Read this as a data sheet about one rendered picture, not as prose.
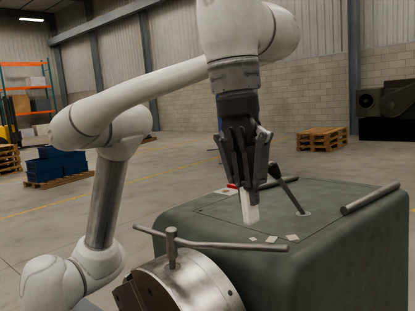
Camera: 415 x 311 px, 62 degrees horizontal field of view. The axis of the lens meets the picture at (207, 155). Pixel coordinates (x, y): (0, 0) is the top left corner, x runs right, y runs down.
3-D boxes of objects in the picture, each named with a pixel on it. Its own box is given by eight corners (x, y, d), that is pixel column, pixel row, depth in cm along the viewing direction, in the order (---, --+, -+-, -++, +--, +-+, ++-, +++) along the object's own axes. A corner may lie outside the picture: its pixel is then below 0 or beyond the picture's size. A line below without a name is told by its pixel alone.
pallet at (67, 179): (74, 173, 825) (69, 140, 811) (94, 175, 778) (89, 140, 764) (23, 186, 731) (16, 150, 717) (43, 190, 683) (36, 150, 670)
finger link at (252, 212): (252, 184, 65) (255, 184, 64) (257, 219, 66) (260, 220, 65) (241, 187, 63) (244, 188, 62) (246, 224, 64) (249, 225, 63)
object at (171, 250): (165, 281, 70) (163, 229, 67) (171, 275, 72) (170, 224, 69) (173, 284, 69) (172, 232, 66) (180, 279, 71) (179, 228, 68)
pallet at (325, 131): (317, 142, 941) (316, 126, 934) (349, 143, 885) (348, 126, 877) (295, 151, 850) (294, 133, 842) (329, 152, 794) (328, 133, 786)
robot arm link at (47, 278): (15, 324, 119) (2, 265, 115) (63, 297, 133) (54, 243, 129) (38, 341, 109) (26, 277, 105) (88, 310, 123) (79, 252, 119)
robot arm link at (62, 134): (60, 95, 86) (105, 92, 96) (30, 120, 97) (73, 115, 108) (77, 145, 85) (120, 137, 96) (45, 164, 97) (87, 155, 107)
